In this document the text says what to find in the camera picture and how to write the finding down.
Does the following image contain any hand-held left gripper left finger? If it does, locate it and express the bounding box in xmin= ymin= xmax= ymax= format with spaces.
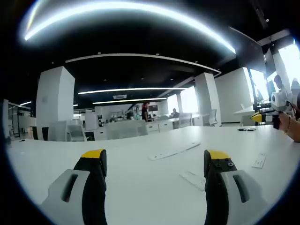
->
xmin=41 ymin=149 xmax=108 ymax=225

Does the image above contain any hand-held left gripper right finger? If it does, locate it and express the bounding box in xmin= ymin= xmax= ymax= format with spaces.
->
xmin=203 ymin=149 xmax=268 ymax=225

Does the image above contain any white socket holder cover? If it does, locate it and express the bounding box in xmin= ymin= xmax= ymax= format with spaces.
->
xmin=179 ymin=170 xmax=207 ymax=192
xmin=252 ymin=152 xmax=268 ymax=169

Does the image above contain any long white socket holder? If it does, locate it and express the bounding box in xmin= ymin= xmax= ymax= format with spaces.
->
xmin=147 ymin=142 xmax=202 ymax=162

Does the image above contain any person's right hand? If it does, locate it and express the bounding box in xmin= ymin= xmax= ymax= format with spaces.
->
xmin=279 ymin=111 xmax=291 ymax=135

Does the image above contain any dark computer monitor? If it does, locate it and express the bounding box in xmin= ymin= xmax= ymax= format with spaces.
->
xmin=266 ymin=80 xmax=277 ymax=97

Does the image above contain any white side desk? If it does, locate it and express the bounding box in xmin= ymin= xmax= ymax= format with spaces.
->
xmin=233 ymin=105 xmax=257 ymax=126

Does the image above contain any white mesh office chair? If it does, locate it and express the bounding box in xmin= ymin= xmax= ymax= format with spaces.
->
xmin=67 ymin=124 xmax=86 ymax=142
xmin=179 ymin=112 xmax=193 ymax=129
xmin=202 ymin=109 xmax=218 ymax=127
xmin=47 ymin=120 xmax=68 ymax=142

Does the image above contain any white square pillar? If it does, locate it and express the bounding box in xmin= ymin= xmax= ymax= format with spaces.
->
xmin=35 ymin=66 xmax=76 ymax=142
xmin=194 ymin=72 xmax=222 ymax=127

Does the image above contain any white mesh desk screen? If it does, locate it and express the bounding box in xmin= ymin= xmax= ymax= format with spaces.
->
xmin=106 ymin=120 xmax=149 ymax=141

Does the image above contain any white tall cabinet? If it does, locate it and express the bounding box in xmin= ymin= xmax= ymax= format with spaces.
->
xmin=85 ymin=109 xmax=98 ymax=131

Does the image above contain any white drawer cabinet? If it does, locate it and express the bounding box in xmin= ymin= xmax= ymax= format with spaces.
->
xmin=145 ymin=121 xmax=174 ymax=134

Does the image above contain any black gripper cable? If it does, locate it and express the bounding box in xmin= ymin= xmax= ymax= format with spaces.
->
xmin=285 ymin=100 xmax=300 ymax=120

